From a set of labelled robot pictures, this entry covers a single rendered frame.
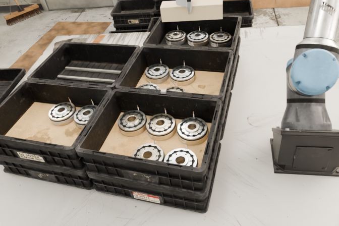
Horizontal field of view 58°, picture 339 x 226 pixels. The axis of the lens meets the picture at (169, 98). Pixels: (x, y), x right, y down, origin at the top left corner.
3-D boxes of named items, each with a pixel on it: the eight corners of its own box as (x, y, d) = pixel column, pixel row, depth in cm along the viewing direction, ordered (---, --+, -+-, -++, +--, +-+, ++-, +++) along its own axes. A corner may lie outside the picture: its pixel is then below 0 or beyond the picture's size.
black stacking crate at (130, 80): (232, 74, 130) (233, 51, 122) (222, 123, 109) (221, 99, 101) (146, 67, 141) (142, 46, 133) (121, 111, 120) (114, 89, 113)
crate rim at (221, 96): (233, 54, 123) (233, 49, 122) (222, 103, 102) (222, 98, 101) (142, 49, 135) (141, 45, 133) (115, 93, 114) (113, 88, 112)
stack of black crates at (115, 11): (163, 30, 307) (159, -3, 285) (159, 46, 284) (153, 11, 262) (125, 32, 314) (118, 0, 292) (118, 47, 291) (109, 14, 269)
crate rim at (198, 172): (222, 103, 102) (222, 98, 101) (205, 178, 81) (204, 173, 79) (115, 93, 114) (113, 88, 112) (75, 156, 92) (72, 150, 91)
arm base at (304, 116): (322, 128, 105) (322, 100, 105) (339, 131, 90) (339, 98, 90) (276, 127, 107) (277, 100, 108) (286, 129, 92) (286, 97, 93)
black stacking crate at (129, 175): (221, 124, 108) (221, 100, 101) (206, 197, 87) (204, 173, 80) (120, 112, 120) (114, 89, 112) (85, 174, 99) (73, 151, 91)
